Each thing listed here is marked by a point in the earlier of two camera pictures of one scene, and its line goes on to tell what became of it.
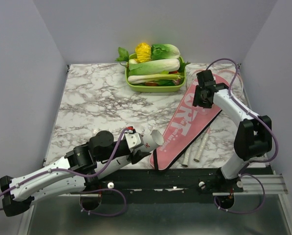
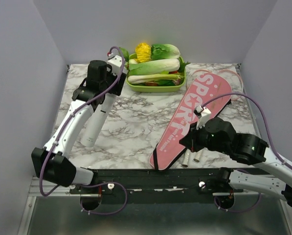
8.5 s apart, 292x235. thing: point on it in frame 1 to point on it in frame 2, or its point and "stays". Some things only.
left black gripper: (136, 156) to (120, 83)
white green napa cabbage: (154, 66) stays
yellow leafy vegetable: (143, 52) stays
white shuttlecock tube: (153, 139) to (97, 122)
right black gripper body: (200, 102) to (193, 140)
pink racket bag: (188, 125) stays
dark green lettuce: (164, 51) stays
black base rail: (201, 182) stays
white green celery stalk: (139, 79) stays
